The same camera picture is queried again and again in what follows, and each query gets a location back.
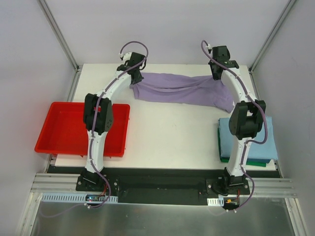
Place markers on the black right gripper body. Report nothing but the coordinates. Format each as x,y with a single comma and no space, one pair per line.
216,72

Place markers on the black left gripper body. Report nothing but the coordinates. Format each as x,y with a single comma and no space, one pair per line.
136,77

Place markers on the lilac t shirt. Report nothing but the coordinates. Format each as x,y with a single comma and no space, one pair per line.
172,88

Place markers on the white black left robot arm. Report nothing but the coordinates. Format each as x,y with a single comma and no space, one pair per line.
98,113

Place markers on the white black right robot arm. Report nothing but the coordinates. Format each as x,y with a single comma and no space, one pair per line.
247,118

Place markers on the red plastic tray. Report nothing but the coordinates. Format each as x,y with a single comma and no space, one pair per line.
64,132

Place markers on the green folded t shirt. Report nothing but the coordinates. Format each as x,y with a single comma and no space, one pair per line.
251,162

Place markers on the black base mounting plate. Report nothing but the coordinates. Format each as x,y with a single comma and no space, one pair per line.
157,186

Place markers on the right aluminium frame post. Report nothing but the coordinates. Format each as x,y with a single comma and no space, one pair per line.
273,33

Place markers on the aluminium frame post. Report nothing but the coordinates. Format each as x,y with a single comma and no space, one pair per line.
273,33
58,33

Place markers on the left aluminium frame post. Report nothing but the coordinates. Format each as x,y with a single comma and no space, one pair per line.
58,33

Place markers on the left perforated cable duct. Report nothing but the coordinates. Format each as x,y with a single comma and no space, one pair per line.
78,198

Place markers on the perforated cable duct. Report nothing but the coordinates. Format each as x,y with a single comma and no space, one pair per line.
215,202
78,198

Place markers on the right perforated cable duct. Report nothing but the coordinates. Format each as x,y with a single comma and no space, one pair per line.
215,202

